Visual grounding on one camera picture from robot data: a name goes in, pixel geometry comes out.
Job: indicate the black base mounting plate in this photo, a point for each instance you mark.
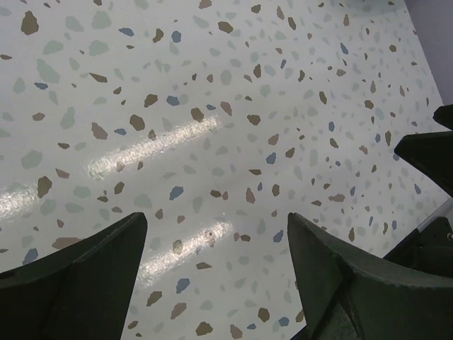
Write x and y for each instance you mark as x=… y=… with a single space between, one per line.
x=428 y=250

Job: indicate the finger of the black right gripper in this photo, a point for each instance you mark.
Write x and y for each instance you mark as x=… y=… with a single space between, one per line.
x=444 y=115
x=430 y=153

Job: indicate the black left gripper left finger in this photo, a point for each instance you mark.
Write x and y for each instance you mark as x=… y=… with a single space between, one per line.
x=82 y=291

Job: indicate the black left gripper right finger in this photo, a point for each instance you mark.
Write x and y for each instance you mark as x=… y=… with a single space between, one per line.
x=348 y=293

